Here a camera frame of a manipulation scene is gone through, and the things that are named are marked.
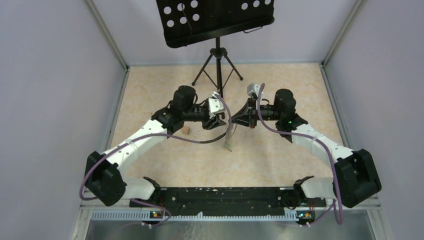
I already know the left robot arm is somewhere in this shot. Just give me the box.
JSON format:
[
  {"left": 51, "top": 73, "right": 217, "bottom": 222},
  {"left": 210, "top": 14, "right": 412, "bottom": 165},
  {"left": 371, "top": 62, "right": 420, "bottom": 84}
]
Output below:
[{"left": 79, "top": 85, "right": 231, "bottom": 207}]

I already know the black music stand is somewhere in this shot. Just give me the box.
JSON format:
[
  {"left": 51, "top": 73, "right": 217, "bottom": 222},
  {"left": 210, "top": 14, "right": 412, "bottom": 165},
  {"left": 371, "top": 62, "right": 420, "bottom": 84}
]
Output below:
[{"left": 156, "top": 0, "right": 275, "bottom": 95}]

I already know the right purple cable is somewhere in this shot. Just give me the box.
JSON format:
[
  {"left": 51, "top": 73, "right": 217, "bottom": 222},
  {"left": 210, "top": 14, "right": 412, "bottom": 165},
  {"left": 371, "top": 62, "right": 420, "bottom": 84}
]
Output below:
[{"left": 256, "top": 82, "right": 345, "bottom": 226}]

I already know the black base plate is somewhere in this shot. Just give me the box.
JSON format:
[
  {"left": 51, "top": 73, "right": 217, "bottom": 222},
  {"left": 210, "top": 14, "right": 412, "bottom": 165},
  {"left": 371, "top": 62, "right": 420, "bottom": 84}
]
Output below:
[{"left": 147, "top": 187, "right": 327, "bottom": 217}]

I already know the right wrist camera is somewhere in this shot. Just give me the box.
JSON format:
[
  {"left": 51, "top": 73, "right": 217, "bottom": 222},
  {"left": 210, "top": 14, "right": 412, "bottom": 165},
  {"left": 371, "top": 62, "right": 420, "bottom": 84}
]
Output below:
[{"left": 246, "top": 83, "right": 262, "bottom": 99}]

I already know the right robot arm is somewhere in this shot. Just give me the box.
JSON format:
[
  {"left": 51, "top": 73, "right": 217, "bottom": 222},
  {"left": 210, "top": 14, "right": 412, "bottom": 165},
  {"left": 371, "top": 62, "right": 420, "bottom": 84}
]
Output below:
[{"left": 231, "top": 84, "right": 382, "bottom": 208}]

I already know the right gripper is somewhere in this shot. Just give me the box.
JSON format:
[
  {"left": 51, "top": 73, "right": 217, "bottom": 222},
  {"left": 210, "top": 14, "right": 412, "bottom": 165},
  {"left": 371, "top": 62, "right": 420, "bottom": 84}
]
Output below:
[{"left": 229, "top": 97, "right": 283, "bottom": 129}]

